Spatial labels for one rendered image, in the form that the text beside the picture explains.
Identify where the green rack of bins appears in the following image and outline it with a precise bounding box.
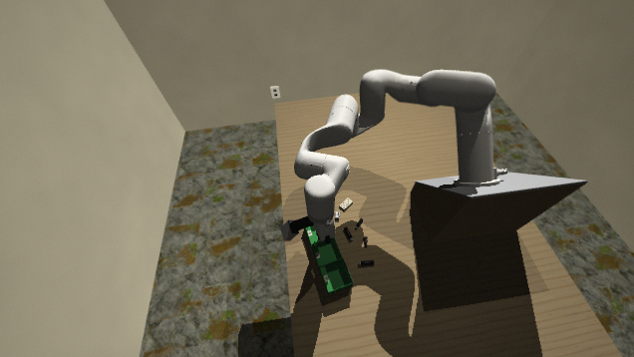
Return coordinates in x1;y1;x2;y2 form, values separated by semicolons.
305;225;353;295

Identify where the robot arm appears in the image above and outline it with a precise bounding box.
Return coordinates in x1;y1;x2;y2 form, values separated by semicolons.
280;70;508;241

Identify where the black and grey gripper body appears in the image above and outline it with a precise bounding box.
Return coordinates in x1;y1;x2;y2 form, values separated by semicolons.
309;217;335;241

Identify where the white domino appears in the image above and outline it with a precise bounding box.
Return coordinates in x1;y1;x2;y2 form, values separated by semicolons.
339;198;353;209

